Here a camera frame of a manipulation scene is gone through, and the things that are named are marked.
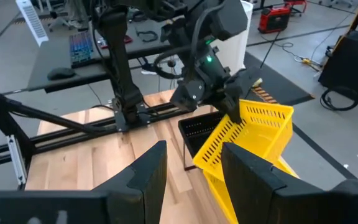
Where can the black floor mat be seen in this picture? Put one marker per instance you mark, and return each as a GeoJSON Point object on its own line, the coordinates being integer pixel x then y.
{"type": "Point", "coordinates": [278, 77]}

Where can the black computer mouse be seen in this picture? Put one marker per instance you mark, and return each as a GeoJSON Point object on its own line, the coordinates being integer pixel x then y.
{"type": "Point", "coordinates": [61, 73]}

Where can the red equipment box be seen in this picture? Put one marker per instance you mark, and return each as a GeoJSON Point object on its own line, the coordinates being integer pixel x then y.
{"type": "Point", "coordinates": [273, 20]}

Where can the white perforated panel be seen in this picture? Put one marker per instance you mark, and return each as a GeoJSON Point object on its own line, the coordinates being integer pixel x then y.
{"type": "Point", "coordinates": [33, 21]}

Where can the office chair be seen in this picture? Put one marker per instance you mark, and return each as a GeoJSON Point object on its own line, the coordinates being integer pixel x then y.
{"type": "Point", "coordinates": [61, 19]}

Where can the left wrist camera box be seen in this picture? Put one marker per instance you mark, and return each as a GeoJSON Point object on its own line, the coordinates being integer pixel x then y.
{"type": "Point", "coordinates": [186, 95]}

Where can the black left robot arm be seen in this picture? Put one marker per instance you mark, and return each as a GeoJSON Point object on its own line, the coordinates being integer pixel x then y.
{"type": "Point", "coordinates": [120, 62]}

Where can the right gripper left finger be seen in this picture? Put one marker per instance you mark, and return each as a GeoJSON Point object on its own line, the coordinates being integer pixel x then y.
{"type": "Point", "coordinates": [141, 193]}

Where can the yellow and black post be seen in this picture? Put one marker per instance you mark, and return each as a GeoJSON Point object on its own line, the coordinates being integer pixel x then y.
{"type": "Point", "coordinates": [357, 18]}

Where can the black office desk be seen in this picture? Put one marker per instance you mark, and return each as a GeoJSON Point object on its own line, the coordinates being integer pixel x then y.
{"type": "Point", "coordinates": [57, 56]}

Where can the red cart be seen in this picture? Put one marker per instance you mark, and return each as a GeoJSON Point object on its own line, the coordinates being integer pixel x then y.
{"type": "Point", "coordinates": [295, 3]}

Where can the backlit computer keyboard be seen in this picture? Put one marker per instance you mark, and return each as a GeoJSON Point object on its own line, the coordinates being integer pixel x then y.
{"type": "Point", "coordinates": [81, 48]}

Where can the yellow plastic slotted basket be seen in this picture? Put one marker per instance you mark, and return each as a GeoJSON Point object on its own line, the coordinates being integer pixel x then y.
{"type": "Point", "coordinates": [259, 137]}
{"type": "Point", "coordinates": [219, 199]}

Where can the small red item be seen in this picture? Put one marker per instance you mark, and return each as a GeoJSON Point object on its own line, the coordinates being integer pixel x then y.
{"type": "Point", "coordinates": [126, 39]}

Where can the white cylindrical bin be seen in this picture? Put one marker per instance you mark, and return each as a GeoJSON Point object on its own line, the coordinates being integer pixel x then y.
{"type": "Point", "coordinates": [235, 56]}

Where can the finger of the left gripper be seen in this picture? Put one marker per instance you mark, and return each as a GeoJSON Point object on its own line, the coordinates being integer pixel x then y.
{"type": "Point", "coordinates": [245, 82]}
{"type": "Point", "coordinates": [232, 109]}

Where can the silver metal bracket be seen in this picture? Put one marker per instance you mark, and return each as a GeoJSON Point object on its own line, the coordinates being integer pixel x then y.
{"type": "Point", "coordinates": [16, 158]}

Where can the black plastic slotted basket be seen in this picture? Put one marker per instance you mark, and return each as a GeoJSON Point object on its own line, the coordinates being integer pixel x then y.
{"type": "Point", "coordinates": [197, 140]}

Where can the black cabinet box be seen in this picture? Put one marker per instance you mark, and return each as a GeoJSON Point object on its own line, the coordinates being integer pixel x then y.
{"type": "Point", "coordinates": [353, 68]}

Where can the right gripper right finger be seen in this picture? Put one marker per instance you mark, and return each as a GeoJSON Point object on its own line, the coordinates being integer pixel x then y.
{"type": "Point", "coordinates": [247, 186]}

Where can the orange striped floor tape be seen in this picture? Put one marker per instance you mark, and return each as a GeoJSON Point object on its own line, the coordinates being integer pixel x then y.
{"type": "Point", "coordinates": [264, 95]}

